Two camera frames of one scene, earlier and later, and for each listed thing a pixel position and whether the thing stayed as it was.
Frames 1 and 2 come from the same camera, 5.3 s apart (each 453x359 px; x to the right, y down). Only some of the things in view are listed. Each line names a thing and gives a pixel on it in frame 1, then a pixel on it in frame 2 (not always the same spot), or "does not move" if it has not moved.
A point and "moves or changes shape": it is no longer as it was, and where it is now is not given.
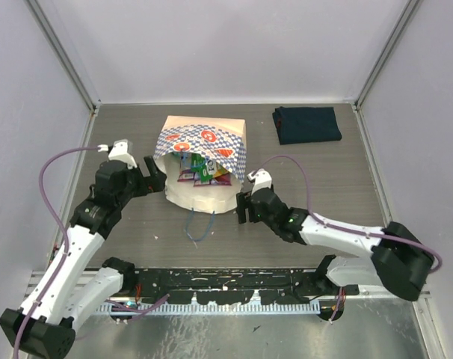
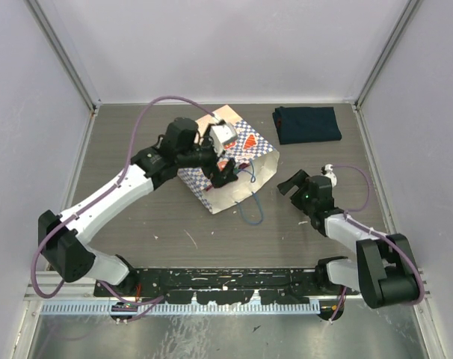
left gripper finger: [158, 182] to [227, 176]
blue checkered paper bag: [222, 139] moves or changes shape
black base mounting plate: [238, 286] does not move
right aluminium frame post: [407, 16] does not move
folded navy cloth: [300, 124] does not move
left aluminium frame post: [51, 22] does not move
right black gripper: [244, 201] to [298, 179]
